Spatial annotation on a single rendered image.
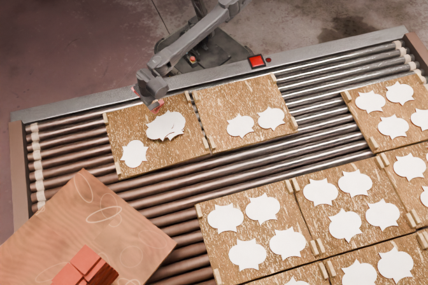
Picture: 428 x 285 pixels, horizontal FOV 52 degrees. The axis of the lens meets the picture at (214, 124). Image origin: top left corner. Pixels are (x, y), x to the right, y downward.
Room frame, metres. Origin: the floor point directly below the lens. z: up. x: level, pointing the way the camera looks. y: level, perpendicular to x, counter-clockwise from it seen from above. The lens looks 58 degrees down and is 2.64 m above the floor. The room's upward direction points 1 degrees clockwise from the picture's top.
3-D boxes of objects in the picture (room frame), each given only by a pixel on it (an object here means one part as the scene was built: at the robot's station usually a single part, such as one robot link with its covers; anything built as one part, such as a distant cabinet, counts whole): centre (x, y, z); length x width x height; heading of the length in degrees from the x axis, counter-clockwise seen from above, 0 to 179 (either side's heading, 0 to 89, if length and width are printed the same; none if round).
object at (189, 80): (1.39, -0.04, 0.89); 2.08 x 0.08 x 0.06; 108
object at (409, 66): (1.18, -0.11, 0.90); 1.95 x 0.05 x 0.05; 108
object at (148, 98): (1.01, 0.27, 1.27); 0.10 x 0.07 x 0.07; 40
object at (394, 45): (1.33, -0.07, 0.90); 1.95 x 0.05 x 0.05; 108
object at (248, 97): (1.14, -0.14, 0.93); 0.41 x 0.35 x 0.02; 108
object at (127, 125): (1.01, 0.27, 0.93); 0.41 x 0.35 x 0.02; 110
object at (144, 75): (1.01, 0.26, 1.33); 0.07 x 0.06 x 0.07; 45
